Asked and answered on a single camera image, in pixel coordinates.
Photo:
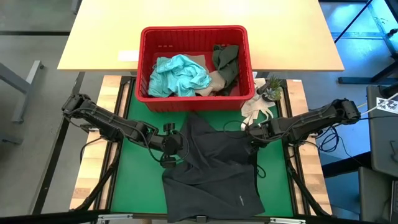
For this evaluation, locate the dark green garment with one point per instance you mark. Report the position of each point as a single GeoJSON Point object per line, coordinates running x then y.
{"type": "Point", "coordinates": [228, 62]}

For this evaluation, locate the beige garment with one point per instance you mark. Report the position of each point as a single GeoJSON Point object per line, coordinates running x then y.
{"type": "Point", "coordinates": [217, 82]}

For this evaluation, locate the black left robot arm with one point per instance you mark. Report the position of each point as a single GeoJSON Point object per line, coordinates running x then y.
{"type": "Point", "coordinates": [105, 119]}

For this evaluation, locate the white canvas tote bag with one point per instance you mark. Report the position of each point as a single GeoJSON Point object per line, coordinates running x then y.
{"type": "Point", "coordinates": [253, 109]}

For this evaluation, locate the grey metal desk leg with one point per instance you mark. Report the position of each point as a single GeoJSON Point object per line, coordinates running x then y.
{"type": "Point", "coordinates": [27, 93]}

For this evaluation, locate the black metal table frame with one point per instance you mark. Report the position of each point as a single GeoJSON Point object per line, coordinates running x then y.
{"type": "Point", "coordinates": [286, 104]}

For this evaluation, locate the red plastic laundry bin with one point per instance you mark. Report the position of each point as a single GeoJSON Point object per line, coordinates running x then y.
{"type": "Point", "coordinates": [192, 104]}

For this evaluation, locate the light wooden desk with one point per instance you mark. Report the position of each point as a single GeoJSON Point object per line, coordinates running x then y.
{"type": "Point", "coordinates": [280, 37]}

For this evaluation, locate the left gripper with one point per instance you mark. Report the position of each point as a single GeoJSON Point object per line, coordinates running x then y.
{"type": "Point", "coordinates": [169, 144]}

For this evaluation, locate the black garment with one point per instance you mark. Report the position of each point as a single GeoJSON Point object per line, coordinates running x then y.
{"type": "Point", "coordinates": [214, 174]}

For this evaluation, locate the black metal desk leg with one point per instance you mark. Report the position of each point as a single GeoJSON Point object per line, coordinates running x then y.
{"type": "Point", "coordinates": [357, 80]}

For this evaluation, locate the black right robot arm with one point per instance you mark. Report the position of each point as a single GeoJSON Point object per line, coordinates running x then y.
{"type": "Point", "coordinates": [311, 119]}

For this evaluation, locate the light blue garment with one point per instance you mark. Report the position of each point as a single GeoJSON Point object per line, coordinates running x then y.
{"type": "Point", "coordinates": [178, 76]}

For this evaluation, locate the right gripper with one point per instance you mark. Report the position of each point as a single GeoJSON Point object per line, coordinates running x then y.
{"type": "Point", "coordinates": [262, 132]}

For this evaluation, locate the white paper label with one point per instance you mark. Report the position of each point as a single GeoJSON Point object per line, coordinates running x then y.
{"type": "Point", "coordinates": [128, 56]}

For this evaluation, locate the black equipment case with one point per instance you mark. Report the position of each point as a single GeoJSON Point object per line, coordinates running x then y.
{"type": "Point", "coordinates": [384, 140]}
{"type": "Point", "coordinates": [373, 199]}

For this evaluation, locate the white printed marker sheet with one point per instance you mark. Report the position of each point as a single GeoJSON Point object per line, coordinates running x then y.
{"type": "Point", "coordinates": [387, 105]}

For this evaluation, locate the small potted succulent plant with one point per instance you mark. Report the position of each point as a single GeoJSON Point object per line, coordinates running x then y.
{"type": "Point", "coordinates": [273, 93]}

